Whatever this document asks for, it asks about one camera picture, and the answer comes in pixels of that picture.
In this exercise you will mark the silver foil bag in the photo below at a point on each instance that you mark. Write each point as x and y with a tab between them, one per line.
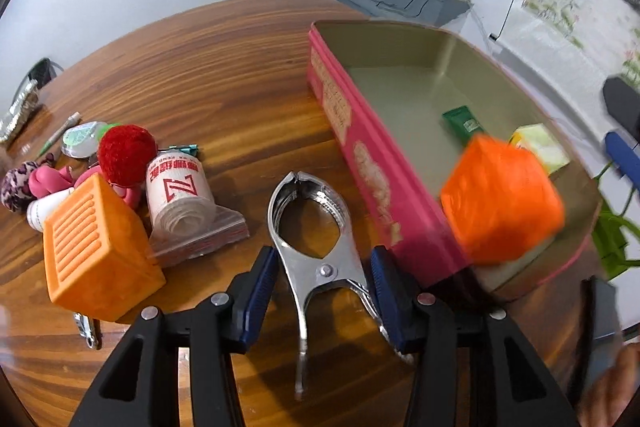
17	114

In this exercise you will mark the green bag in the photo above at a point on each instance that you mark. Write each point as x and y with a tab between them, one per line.
610	237

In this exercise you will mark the small pink object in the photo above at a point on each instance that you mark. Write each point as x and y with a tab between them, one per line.
129	197

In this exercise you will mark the small white capped bottle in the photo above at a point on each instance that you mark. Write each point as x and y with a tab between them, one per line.
42	212

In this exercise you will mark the metal nail clipper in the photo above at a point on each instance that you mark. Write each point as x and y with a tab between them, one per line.
87	332

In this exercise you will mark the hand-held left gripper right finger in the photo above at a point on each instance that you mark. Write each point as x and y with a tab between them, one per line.
392	307

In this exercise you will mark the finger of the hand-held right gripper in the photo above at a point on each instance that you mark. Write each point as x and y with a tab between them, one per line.
622	154
620	102

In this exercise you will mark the leopard print scrunchie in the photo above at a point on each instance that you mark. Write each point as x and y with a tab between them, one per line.
17	189

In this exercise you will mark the pink tin box container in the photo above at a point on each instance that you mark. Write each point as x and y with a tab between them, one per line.
370	157

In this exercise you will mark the silver metal spring clamp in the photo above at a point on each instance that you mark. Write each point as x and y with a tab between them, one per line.
325	269

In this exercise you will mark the small green tube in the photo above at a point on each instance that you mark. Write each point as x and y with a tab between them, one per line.
462	121

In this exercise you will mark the yellow green small carton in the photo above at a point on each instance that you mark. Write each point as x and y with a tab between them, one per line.
542	147

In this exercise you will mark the green white pen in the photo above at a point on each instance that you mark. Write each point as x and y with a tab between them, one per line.
59	135

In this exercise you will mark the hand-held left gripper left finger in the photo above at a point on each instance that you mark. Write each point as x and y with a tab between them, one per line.
257	302

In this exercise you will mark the clear zip bag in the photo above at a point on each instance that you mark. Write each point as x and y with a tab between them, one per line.
215	232

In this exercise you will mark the orange plastic cube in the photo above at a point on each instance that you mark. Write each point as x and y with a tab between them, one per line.
95	252

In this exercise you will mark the white bandage roll red print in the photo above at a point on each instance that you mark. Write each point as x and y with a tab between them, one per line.
175	192

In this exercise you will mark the pink rubber toy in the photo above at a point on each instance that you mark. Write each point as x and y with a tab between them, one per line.
47	179

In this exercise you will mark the red pom-pom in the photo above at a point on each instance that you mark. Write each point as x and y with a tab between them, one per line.
127	154

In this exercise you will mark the black chair back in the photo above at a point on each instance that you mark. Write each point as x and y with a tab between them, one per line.
42	72

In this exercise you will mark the person's right hand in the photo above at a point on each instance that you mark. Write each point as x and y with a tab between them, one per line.
612	389

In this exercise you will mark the clear bottle green cap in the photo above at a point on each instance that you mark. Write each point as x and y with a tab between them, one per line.
82	138

